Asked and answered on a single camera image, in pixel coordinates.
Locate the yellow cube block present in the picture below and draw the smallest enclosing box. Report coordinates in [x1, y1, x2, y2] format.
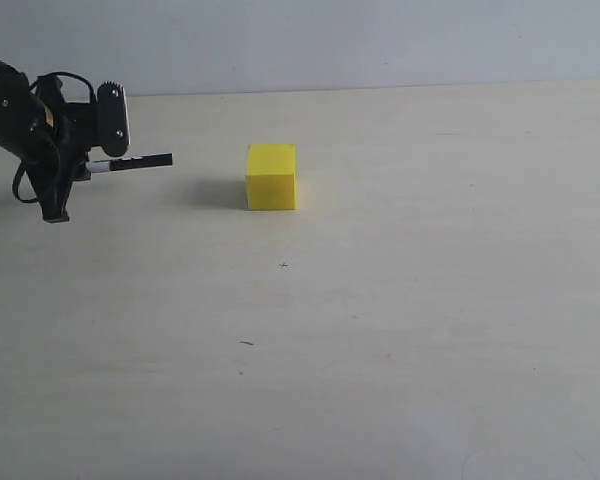
[245, 144, 297, 211]

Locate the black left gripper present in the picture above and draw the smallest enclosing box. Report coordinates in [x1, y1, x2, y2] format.
[0, 60, 130, 223]

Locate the black and white marker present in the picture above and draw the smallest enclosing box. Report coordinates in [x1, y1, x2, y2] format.
[86, 153, 173, 174]

